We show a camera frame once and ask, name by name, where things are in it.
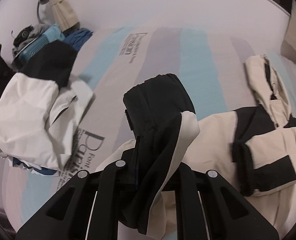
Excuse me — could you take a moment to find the grey garment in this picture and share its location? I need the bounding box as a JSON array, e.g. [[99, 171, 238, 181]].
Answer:
[[12, 24, 49, 55]]

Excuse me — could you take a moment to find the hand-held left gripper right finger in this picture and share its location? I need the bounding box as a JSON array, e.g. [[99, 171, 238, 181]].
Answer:
[[174, 162, 280, 240]]

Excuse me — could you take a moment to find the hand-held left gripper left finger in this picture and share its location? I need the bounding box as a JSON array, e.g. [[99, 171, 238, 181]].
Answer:
[[15, 135, 141, 240]]

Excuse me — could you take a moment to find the cream and black jacket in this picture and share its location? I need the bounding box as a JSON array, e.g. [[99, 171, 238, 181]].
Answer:
[[95, 54, 296, 240]]

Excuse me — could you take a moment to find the striped printed bed sheet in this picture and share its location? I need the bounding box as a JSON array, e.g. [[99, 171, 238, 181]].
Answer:
[[2, 26, 296, 240]]

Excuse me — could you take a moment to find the light blue striped garment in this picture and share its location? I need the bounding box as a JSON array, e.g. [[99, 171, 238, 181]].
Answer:
[[14, 24, 65, 62]]

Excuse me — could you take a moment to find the blue cloth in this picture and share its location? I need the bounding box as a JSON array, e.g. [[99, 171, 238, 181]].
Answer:
[[63, 28, 93, 52]]

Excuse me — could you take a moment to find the white and black jacket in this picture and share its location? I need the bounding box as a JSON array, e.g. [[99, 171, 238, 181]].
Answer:
[[0, 41, 95, 177]]

